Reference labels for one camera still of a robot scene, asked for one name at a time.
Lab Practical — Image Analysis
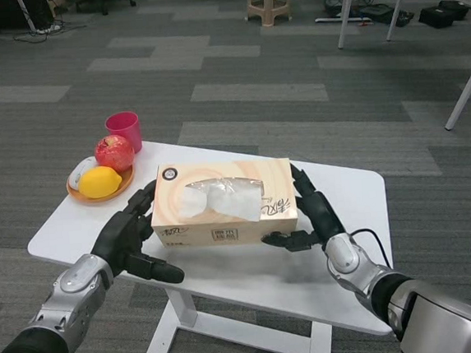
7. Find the white computer mouse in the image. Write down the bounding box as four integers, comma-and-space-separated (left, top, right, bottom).
67, 156, 99, 192

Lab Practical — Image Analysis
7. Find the yellow lemon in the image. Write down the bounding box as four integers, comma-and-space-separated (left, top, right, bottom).
77, 164, 125, 201

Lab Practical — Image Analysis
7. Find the large black bag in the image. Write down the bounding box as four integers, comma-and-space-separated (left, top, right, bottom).
417, 0, 471, 31

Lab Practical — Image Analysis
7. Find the beige tissue box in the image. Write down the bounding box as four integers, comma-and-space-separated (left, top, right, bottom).
145, 152, 301, 254

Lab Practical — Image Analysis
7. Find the orange round plate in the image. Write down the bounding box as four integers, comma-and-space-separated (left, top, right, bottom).
64, 156, 138, 206

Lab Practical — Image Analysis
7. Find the beige plastic stool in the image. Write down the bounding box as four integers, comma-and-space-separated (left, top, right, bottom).
244, 0, 293, 29

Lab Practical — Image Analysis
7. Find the pink plastic cup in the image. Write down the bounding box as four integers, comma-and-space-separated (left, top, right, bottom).
104, 109, 144, 157

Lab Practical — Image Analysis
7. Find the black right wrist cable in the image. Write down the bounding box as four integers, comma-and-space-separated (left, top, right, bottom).
349, 227, 393, 272

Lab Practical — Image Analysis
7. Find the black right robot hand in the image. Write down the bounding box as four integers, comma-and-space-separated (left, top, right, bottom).
254, 159, 349, 256

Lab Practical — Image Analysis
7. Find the white table base frame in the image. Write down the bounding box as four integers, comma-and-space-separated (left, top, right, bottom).
140, 275, 337, 353

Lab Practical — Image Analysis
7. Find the red apple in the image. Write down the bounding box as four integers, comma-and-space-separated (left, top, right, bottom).
93, 132, 136, 175

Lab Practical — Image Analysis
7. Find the flat black bag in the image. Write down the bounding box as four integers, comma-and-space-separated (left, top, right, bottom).
358, 2, 396, 26

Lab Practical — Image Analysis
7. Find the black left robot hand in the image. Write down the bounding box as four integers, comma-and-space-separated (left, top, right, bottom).
84, 177, 187, 292

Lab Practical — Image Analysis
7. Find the white power strip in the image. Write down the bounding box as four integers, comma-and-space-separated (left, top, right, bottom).
35, 24, 63, 36

